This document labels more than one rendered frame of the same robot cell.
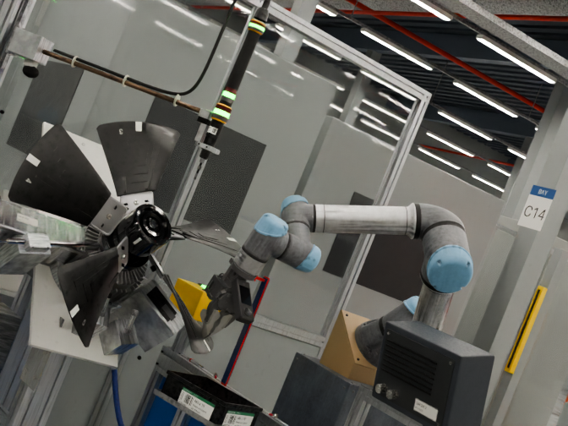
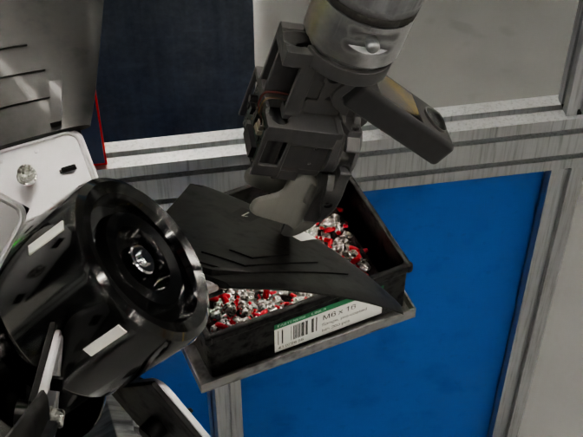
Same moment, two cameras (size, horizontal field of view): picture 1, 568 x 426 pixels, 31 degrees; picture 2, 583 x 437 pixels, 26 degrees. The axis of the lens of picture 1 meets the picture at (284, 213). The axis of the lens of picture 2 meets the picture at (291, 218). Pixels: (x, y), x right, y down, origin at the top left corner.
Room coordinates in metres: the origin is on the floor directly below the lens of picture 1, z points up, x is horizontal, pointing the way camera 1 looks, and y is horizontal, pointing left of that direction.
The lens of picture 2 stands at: (2.32, 0.70, 1.82)
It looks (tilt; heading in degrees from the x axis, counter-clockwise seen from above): 48 degrees down; 298
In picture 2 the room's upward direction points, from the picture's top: straight up
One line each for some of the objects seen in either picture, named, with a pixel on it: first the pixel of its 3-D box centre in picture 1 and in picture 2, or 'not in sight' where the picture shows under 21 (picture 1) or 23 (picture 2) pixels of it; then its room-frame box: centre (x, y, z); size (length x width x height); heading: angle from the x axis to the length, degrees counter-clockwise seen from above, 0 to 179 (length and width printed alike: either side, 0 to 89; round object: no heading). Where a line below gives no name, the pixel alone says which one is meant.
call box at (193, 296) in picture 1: (196, 303); not in sight; (3.19, 0.14, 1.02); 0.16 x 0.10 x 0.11; 37
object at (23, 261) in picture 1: (19, 254); not in sight; (2.59, 0.57, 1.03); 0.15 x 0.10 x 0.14; 37
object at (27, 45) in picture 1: (29, 46); not in sight; (2.93, 0.85, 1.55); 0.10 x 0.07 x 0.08; 72
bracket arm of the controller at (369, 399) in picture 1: (393, 409); not in sight; (2.45, -0.42, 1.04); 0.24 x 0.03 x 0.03; 37
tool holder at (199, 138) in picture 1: (210, 131); not in sight; (2.74, 0.26, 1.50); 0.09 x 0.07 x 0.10; 72
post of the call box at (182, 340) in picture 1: (184, 334); not in sight; (3.19, 0.14, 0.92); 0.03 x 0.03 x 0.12; 37
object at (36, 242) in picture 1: (36, 242); not in sight; (2.54, 0.53, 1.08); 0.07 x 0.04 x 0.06; 137
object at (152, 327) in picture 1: (150, 315); not in sight; (2.80, 0.23, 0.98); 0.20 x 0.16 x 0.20; 37
